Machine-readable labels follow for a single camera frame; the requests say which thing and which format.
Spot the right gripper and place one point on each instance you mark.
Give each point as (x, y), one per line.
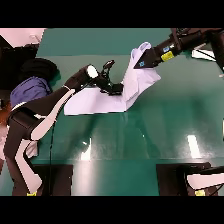
(148, 59)

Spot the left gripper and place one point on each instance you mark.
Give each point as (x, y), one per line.
(112, 89)

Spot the white shirt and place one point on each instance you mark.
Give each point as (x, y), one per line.
(96, 103)

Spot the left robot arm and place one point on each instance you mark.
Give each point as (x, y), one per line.
(50, 103)

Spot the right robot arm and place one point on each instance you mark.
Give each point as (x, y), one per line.
(186, 39)

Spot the blue garment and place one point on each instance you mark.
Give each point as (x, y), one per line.
(30, 90)

